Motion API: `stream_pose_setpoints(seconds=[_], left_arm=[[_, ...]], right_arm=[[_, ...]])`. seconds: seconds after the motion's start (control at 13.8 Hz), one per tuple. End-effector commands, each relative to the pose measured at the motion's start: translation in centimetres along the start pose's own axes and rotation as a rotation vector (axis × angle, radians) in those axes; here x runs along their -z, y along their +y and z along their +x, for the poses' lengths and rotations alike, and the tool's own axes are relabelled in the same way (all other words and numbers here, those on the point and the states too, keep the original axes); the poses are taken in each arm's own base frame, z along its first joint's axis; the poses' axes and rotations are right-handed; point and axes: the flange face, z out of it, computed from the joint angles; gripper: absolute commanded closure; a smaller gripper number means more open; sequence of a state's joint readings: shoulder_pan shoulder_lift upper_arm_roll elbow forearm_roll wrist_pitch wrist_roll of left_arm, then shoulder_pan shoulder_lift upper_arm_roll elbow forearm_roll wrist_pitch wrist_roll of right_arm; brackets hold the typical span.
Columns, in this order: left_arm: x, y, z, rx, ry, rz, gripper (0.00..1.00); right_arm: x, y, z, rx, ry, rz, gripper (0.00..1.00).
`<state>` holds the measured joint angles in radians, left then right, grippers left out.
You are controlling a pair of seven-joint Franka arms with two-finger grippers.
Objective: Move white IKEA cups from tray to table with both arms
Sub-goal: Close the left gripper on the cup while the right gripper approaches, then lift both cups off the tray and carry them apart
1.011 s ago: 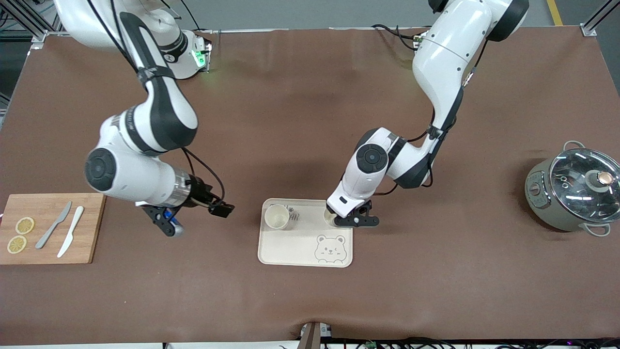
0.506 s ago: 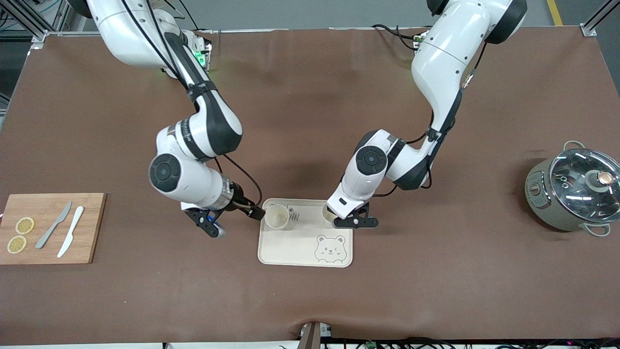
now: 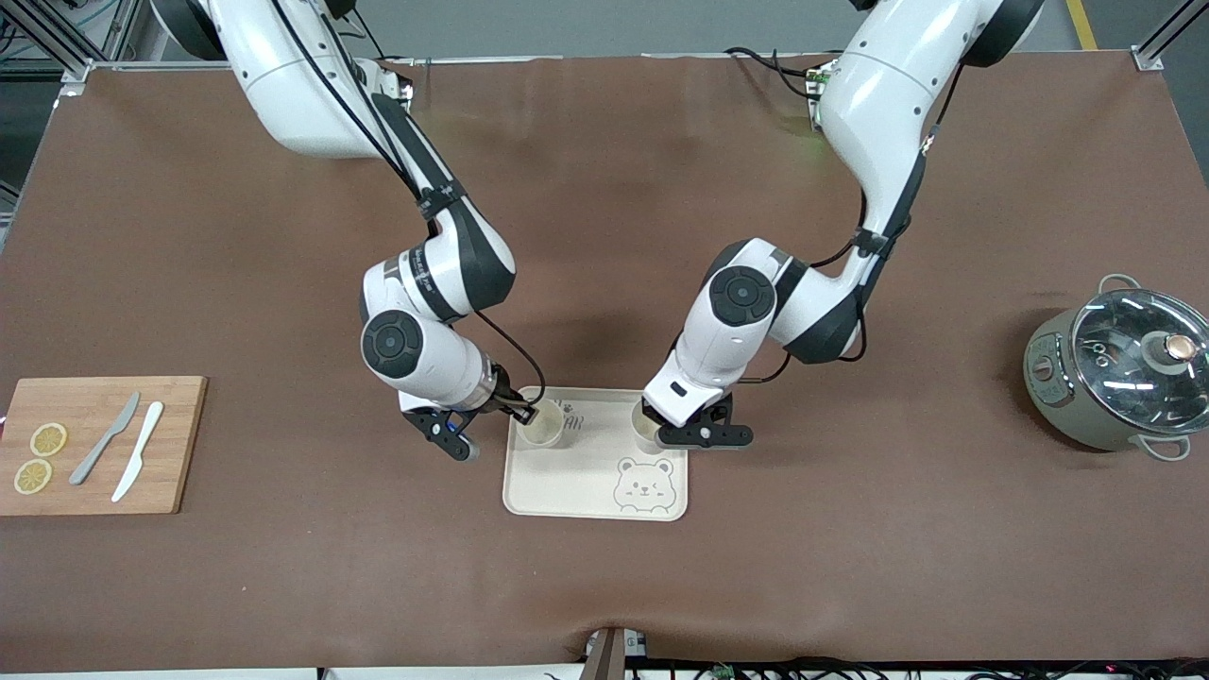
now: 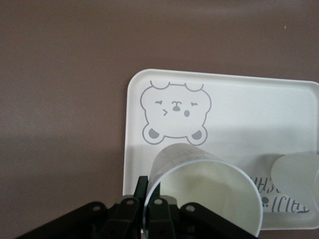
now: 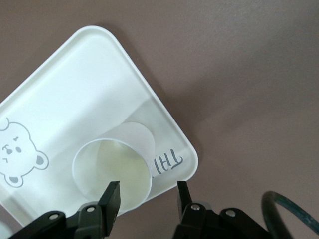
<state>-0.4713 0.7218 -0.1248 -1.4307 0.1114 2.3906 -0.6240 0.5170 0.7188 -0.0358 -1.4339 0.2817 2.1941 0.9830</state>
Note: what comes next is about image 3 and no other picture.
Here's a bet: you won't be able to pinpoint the white IKEA cup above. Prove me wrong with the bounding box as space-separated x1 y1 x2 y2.
517 399 567 449
630 406 665 456

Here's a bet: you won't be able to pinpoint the cream bear print tray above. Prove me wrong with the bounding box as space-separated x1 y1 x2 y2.
502 386 690 522

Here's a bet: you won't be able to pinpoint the bamboo cutting board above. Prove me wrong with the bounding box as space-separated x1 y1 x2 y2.
0 376 209 517

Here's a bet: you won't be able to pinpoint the white plastic knife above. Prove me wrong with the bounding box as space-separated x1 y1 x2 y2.
111 401 165 503

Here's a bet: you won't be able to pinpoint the grey plastic knife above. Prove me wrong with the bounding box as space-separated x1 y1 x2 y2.
68 392 142 486

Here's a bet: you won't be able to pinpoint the grey-green cooking pot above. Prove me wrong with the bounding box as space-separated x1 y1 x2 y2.
1024 273 1209 463

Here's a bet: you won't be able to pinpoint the glass pot lid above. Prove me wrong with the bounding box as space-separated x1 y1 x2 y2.
1071 288 1209 435

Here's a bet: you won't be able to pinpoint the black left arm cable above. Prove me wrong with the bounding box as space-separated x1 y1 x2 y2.
741 61 964 383

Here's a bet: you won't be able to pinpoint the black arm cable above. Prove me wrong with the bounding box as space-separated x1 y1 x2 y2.
741 61 964 383
269 0 548 409

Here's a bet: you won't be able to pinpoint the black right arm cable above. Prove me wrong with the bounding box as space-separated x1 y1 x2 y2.
269 0 548 409

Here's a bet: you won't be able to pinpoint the black base cables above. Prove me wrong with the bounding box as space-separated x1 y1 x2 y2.
724 45 832 100

